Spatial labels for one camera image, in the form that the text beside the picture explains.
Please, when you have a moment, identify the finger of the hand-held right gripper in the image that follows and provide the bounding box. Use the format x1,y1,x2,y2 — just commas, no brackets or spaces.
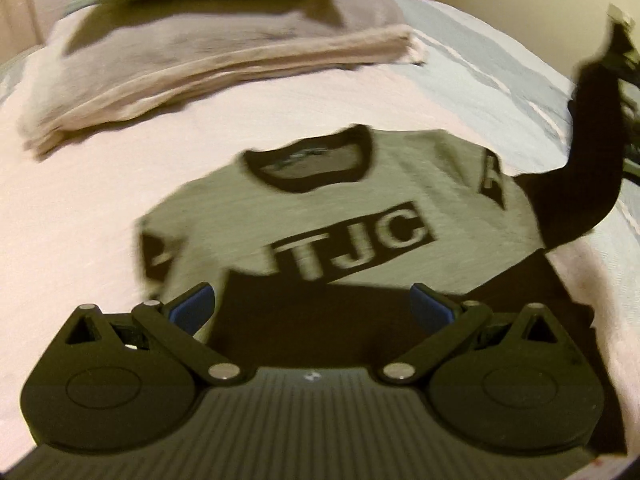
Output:
601,3,636,70

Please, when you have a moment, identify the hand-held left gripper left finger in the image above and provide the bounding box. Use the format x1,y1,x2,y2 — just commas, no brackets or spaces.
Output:
62,282,246,387

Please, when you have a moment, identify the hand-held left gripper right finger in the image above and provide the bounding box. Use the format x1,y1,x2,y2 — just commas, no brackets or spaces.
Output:
379,282,572,387

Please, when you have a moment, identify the grey black sweatshirt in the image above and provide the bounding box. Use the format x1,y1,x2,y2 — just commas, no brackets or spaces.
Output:
132,52,632,366

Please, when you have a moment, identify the folded beige blanket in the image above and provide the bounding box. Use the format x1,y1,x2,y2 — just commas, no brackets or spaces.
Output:
17,0,429,161

